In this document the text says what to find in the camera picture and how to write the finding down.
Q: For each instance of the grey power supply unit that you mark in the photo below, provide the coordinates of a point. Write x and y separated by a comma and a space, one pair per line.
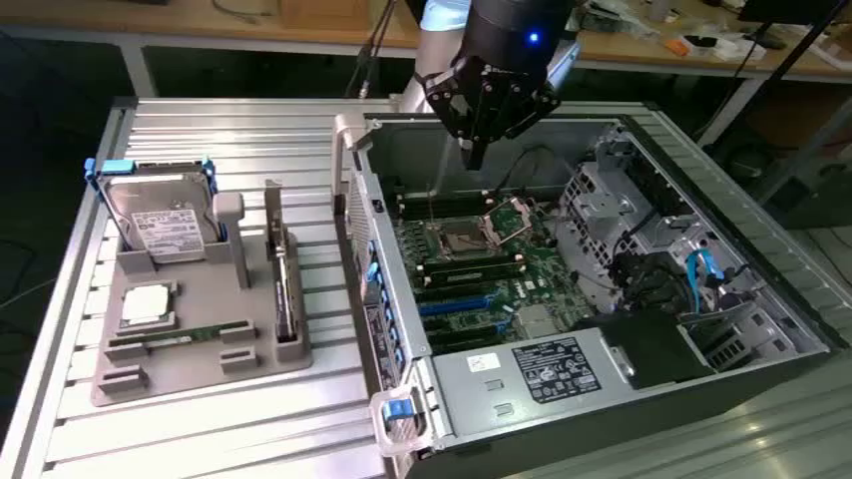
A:
478, 394

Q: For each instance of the black plastic shroud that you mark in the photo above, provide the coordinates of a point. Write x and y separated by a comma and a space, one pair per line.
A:
652, 349

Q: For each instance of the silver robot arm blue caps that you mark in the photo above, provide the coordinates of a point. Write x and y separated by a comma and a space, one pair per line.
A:
429, 55

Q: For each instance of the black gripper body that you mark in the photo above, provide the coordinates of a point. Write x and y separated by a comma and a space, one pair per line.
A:
512, 45

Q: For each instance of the open black PC case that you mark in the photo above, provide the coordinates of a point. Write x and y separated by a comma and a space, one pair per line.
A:
585, 449

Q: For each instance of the blue case latch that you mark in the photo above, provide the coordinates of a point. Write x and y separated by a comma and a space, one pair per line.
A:
397, 409

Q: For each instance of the silver chipset heatsink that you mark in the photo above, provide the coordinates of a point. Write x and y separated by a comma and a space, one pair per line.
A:
542, 319

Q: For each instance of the grey diagonal metal bar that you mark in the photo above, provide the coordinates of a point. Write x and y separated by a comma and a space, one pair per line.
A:
813, 144

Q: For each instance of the clear plastic bags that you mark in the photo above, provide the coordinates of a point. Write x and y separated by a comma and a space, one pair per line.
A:
618, 22

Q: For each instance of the grey parts rack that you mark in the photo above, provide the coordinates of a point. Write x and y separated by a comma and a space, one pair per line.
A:
200, 279

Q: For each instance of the thin black rod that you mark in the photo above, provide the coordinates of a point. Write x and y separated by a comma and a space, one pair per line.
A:
801, 42

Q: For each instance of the green motherboard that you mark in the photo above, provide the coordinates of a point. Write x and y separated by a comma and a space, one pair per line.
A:
558, 282

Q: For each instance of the grey metal disk bay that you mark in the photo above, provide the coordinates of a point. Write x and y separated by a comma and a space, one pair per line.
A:
732, 344

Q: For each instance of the blue slot cover latch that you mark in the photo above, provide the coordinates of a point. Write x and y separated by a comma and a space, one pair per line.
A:
396, 335
390, 315
400, 356
386, 295
372, 272

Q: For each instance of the black monitor with stand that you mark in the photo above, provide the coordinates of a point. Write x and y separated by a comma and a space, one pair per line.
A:
798, 7

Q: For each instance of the CPU socket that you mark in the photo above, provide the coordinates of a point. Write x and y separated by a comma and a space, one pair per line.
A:
465, 242

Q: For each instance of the thin metal locking lever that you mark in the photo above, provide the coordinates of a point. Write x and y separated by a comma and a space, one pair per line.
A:
433, 204

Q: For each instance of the wooden desk white legs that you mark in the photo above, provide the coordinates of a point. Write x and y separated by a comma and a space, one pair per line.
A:
200, 25
718, 67

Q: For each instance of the metal socket cover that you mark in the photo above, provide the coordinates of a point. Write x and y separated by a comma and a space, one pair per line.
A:
509, 219

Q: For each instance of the hard disk in blue caddy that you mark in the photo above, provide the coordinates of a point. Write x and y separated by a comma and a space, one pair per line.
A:
160, 214

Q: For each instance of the low profile graphics card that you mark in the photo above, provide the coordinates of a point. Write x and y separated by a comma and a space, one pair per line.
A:
284, 289

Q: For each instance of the black RAM stick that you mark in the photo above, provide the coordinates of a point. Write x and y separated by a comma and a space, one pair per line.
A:
469, 273

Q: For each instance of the dark computer tower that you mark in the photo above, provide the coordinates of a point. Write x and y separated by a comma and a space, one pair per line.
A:
818, 199

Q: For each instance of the grey corner fixture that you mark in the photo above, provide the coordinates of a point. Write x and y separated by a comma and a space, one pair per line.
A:
398, 444
349, 127

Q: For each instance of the green RAM stick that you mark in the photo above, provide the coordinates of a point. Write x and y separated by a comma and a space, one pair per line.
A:
180, 336

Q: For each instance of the grey metal drive cage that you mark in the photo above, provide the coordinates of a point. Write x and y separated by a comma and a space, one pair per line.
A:
638, 234

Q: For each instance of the silver CPU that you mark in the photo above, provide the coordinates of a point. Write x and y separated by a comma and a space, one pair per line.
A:
148, 304

